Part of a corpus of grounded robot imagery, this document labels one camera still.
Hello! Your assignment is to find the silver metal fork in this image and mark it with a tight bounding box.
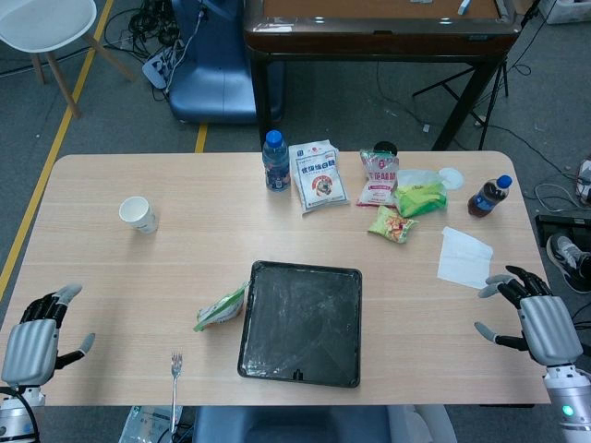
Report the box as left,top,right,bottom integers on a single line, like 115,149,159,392
169,352,185,435

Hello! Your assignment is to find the white power strip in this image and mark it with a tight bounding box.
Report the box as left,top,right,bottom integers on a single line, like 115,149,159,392
141,43,186,89

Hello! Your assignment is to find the white chair with wooden legs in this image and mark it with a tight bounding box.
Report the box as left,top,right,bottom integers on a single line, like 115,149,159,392
0,0,136,119

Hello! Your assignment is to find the small green snack packet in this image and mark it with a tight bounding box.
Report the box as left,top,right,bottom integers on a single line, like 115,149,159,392
368,205,420,244

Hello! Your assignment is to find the black baking tray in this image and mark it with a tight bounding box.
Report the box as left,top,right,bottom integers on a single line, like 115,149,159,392
236,260,363,389

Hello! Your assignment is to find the black and white sneaker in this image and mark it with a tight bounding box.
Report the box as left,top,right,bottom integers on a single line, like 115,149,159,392
546,233,591,294

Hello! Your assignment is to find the dark cola bottle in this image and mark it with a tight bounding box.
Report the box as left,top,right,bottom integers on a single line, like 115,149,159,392
466,174,514,218

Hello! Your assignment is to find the clear plastic bag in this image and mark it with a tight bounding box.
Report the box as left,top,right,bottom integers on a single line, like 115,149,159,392
120,404,186,443

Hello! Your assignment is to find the blue robot chassis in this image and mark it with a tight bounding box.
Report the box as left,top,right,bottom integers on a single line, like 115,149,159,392
191,404,458,443

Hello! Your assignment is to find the white paper cup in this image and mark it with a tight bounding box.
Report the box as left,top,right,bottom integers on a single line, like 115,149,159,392
118,196,160,235

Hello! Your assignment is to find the white sugar bag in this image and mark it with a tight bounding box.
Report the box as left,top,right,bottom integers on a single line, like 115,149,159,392
288,139,350,217

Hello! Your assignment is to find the green white cornstarch bag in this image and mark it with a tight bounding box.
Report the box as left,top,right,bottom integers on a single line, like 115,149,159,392
193,281,250,333

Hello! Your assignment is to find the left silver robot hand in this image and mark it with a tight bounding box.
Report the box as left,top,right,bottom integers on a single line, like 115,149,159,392
0,283,97,389

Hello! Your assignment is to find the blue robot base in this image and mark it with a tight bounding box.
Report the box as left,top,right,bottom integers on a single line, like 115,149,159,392
168,0,283,126

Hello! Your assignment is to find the pink print salt bag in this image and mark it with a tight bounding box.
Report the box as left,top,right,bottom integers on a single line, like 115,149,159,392
356,148,401,209

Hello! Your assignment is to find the brown mahjong table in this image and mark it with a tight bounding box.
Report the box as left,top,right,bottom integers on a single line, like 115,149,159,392
243,0,527,151

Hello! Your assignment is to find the white round plastic lid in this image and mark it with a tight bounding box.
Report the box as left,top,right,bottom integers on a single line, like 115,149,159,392
437,166,464,191

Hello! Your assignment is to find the black flat floor plate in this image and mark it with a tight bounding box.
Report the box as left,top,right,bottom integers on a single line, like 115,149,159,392
535,213,591,250

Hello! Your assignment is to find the blue capped water bottle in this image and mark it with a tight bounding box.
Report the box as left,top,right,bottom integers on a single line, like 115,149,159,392
261,129,292,193

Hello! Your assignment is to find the black floor cable bundle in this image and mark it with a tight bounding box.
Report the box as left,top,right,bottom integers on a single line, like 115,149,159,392
103,0,186,52

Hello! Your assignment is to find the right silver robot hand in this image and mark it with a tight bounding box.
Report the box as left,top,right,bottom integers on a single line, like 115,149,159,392
474,265,584,368

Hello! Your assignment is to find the white paper napkin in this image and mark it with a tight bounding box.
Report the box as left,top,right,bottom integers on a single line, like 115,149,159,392
436,225,494,291

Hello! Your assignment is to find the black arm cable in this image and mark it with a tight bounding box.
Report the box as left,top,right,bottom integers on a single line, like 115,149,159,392
0,386,41,443

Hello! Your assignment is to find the black tripod stand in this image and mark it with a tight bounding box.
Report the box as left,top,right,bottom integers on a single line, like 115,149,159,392
412,43,512,138

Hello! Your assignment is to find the clear bag with green contents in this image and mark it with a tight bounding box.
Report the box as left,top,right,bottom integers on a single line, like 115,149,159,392
392,168,450,219

